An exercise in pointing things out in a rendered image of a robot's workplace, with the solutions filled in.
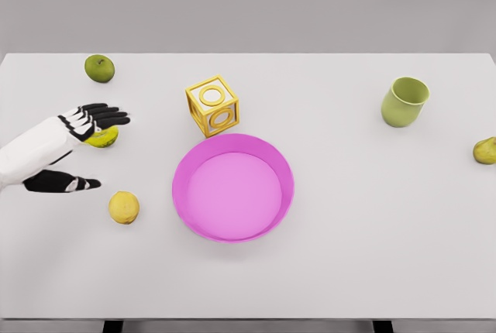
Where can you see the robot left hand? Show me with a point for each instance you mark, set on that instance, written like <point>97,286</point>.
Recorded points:
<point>42,143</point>

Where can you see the yellow lemon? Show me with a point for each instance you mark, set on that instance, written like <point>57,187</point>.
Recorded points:
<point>124,207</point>

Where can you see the pink plate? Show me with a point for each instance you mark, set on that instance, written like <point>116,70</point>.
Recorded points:
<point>233,189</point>

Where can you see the yellow-green fruit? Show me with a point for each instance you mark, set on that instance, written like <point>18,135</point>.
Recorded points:
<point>104,138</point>

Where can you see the green apple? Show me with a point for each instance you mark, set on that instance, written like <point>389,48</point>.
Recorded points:
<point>99,68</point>

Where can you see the yellow toy block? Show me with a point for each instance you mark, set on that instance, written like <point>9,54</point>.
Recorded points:
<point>212,105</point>

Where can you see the green cup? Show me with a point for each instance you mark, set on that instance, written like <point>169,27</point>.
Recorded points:
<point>403,103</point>

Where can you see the yellow-green pear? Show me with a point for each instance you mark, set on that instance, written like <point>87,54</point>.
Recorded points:
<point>486,150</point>

